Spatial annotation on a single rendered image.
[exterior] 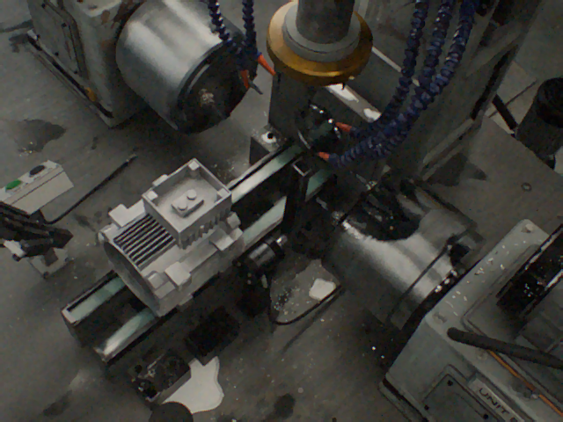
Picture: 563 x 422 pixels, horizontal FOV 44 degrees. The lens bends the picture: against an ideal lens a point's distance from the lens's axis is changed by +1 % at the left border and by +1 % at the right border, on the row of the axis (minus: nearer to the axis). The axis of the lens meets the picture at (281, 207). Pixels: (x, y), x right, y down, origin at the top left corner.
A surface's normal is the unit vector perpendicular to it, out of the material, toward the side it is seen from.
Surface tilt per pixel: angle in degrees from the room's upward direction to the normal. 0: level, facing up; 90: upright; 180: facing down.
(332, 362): 0
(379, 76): 90
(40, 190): 52
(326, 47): 0
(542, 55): 0
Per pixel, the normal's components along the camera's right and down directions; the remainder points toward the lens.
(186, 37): -0.08, -0.37
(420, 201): 0.25, -0.63
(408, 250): -0.26, -0.19
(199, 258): 0.08, -0.52
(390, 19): -0.71, 0.57
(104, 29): 0.70, 0.64
